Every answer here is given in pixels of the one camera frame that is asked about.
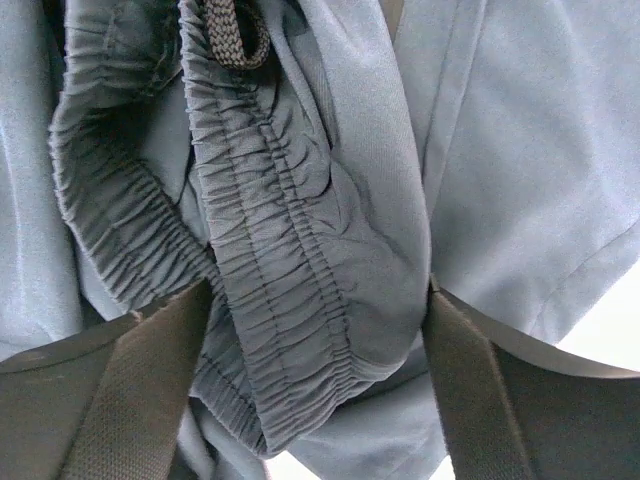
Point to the dark navy shorts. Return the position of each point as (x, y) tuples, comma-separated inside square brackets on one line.
[(319, 163)]

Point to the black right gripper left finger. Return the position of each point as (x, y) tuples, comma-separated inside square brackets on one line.
[(106, 403)]

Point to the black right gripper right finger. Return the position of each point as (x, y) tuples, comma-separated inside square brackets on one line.
[(514, 407)]

